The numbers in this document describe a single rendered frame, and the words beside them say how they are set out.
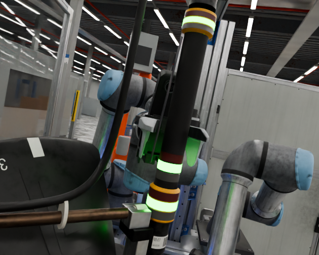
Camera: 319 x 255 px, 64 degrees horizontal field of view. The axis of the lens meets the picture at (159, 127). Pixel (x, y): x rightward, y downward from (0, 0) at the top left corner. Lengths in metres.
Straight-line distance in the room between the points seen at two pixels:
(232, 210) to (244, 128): 1.53
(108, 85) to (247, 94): 1.56
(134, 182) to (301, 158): 0.47
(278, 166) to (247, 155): 0.09
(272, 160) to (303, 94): 1.69
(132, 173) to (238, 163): 0.33
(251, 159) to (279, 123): 1.59
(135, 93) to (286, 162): 0.52
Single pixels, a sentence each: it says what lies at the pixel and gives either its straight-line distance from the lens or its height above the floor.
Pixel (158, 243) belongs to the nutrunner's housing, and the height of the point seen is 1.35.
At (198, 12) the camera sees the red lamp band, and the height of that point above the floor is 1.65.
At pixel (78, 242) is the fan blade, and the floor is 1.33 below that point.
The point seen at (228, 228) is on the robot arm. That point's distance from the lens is 0.77.
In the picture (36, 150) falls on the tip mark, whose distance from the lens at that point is 0.41.
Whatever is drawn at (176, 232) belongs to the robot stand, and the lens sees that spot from 1.32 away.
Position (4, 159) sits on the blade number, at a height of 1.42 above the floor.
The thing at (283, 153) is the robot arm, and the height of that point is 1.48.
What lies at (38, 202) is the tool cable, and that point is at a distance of 0.30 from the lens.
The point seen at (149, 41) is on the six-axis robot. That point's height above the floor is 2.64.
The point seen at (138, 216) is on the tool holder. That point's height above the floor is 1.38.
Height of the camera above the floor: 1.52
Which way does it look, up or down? 3 degrees down
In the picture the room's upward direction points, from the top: 11 degrees clockwise
